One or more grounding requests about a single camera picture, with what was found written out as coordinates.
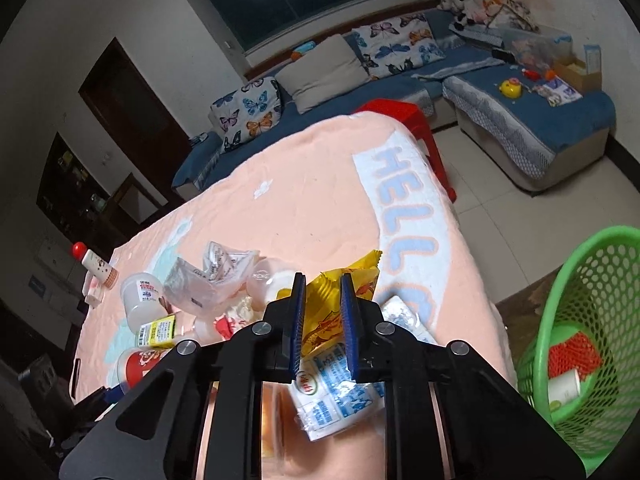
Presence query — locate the white red tissue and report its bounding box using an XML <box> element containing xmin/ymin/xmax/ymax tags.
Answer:
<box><xmin>212</xmin><ymin>296</ymin><xmax>257</xmax><ymax>342</ymax></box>

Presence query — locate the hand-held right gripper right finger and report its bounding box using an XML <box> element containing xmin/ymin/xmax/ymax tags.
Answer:
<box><xmin>340</xmin><ymin>272</ymin><xmax>586</xmax><ymax>480</ymax></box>

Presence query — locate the red mesh sleeve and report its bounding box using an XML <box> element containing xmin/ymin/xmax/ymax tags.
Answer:
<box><xmin>547</xmin><ymin>332</ymin><xmax>604</xmax><ymax>381</ymax></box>

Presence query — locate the black white plush toy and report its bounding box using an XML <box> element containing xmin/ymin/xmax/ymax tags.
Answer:
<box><xmin>437</xmin><ymin>0</ymin><xmax>481</xmax><ymax>29</ymax></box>

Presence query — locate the crumpled printed clear wrapper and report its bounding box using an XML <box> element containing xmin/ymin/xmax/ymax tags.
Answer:
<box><xmin>201</xmin><ymin>241</ymin><xmax>260</xmax><ymax>282</ymax></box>

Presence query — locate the blue white leaflet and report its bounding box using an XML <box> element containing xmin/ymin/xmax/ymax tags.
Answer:
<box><xmin>532</xmin><ymin>80</ymin><xmax>584</xmax><ymax>107</ymax></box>

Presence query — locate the clear storage box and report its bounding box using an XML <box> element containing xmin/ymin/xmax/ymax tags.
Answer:
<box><xmin>500</xmin><ymin>27</ymin><xmax>574</xmax><ymax>69</ymax></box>

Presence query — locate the white bottle with red cap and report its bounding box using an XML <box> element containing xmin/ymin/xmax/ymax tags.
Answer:
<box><xmin>71</xmin><ymin>241</ymin><xmax>120</xmax><ymax>291</ymax></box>

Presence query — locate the blue sofa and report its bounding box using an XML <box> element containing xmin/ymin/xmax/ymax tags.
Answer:
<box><xmin>172</xmin><ymin>10</ymin><xmax>618</xmax><ymax>194</ymax></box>

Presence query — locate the cardboard box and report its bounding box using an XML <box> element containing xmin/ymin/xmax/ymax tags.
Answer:
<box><xmin>552</xmin><ymin>57</ymin><xmax>603</xmax><ymax>94</ymax></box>

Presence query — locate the white paper cup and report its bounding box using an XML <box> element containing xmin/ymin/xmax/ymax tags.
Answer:
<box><xmin>547</xmin><ymin>367</ymin><xmax>584</xmax><ymax>409</ymax></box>

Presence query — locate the green plastic basket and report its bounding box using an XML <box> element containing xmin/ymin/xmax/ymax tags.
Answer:
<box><xmin>515</xmin><ymin>225</ymin><xmax>640</xmax><ymax>438</ymax></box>

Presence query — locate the blue white milk carton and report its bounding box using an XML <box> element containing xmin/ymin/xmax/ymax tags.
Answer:
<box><xmin>292</xmin><ymin>294</ymin><xmax>437</xmax><ymax>443</ymax></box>

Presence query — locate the grey pillow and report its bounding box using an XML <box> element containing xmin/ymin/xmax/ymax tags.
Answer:
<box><xmin>275</xmin><ymin>35</ymin><xmax>371</xmax><ymax>114</ymax></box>

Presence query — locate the yellow snack bag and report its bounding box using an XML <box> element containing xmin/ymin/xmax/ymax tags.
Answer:
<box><xmin>304</xmin><ymin>250</ymin><xmax>385</xmax><ymax>361</ymax></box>

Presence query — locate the white cup with red label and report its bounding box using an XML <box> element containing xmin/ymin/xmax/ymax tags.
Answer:
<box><xmin>120</xmin><ymin>272</ymin><xmax>169</xmax><ymax>334</ymax></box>

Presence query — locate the clear plastic dome lid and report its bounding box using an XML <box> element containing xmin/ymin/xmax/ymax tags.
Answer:
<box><xmin>247</xmin><ymin>257</ymin><xmax>297</xmax><ymax>307</ymax></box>

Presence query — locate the dark brown door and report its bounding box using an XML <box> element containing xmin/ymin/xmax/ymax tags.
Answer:
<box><xmin>77</xmin><ymin>37</ymin><xmax>191</xmax><ymax>182</ymax></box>

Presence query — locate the clear plastic bag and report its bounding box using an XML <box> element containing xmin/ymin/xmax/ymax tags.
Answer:
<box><xmin>162</xmin><ymin>257</ymin><xmax>247</xmax><ymax>320</ymax></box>

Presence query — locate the red plastic stool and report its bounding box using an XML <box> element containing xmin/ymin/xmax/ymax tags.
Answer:
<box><xmin>352</xmin><ymin>100</ymin><xmax>458</xmax><ymax>204</ymax></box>

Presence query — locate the dark wooden cabinet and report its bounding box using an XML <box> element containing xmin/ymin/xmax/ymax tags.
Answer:
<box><xmin>35</xmin><ymin>132</ymin><xmax>169</xmax><ymax>247</ymax></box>

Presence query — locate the butterfly print pillow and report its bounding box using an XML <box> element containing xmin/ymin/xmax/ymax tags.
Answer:
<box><xmin>209</xmin><ymin>76</ymin><xmax>286</xmax><ymax>154</ymax></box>
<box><xmin>350</xmin><ymin>12</ymin><xmax>449</xmax><ymax>81</ymax></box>

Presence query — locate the small pink box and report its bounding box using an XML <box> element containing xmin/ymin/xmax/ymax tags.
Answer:
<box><xmin>83</xmin><ymin>272</ymin><xmax>107</xmax><ymax>309</ymax></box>

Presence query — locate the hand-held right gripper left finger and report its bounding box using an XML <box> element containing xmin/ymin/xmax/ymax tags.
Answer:
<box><xmin>59</xmin><ymin>272</ymin><xmax>307</xmax><ymax>480</ymax></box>

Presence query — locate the pale blue small box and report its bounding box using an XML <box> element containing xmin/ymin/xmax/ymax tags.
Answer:
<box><xmin>582</xmin><ymin>45</ymin><xmax>604</xmax><ymax>79</ymax></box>

